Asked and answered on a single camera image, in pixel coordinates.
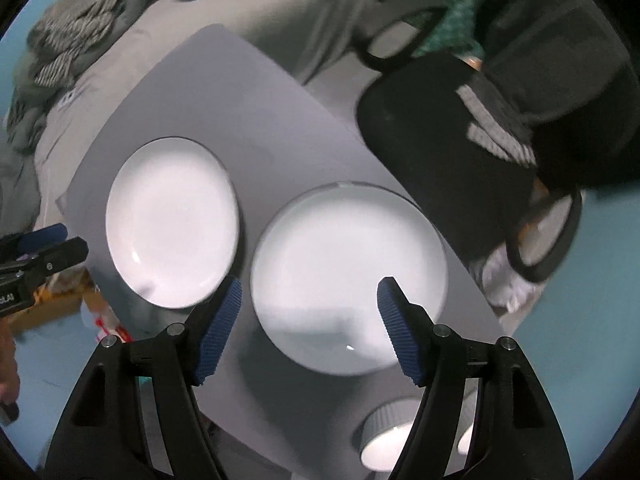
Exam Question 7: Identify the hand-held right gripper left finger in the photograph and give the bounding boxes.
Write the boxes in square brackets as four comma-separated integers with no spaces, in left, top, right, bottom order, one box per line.
[42,275,244,480]

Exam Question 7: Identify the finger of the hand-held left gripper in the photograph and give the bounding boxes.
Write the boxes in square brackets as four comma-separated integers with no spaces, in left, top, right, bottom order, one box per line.
[0,237,90,286]
[0,224,68,261]

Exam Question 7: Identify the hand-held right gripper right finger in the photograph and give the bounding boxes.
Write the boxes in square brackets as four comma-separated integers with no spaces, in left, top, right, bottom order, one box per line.
[376,276,576,480]

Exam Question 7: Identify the white plate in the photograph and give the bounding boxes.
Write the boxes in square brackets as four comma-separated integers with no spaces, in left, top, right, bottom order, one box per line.
[249,182,449,377]
[105,137,242,310]

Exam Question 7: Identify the person's left forearm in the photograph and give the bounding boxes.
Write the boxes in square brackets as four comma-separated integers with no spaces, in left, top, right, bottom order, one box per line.
[0,331,22,413]

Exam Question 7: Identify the brown cardboard sheet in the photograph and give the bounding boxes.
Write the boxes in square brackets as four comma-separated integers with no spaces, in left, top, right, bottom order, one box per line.
[9,267,103,333]

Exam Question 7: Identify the red and white packet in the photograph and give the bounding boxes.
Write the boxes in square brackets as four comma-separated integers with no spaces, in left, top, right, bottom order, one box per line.
[91,312,132,345]

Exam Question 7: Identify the white plastic bag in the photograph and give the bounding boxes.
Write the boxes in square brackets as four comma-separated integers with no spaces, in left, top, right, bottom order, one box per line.
[469,249,543,317]

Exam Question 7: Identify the black office chair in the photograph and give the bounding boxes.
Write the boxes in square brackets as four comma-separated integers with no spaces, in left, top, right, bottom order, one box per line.
[354,0,640,285]

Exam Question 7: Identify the grey rumpled blanket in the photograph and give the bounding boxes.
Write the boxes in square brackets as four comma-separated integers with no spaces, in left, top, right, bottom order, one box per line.
[4,0,168,153]

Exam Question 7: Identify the dark grey striped-cuff sweater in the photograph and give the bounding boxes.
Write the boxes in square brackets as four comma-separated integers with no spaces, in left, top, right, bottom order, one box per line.
[456,0,640,192]

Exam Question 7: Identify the light grey sofa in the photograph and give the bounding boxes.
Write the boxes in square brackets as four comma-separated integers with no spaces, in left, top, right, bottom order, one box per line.
[32,0,383,241]

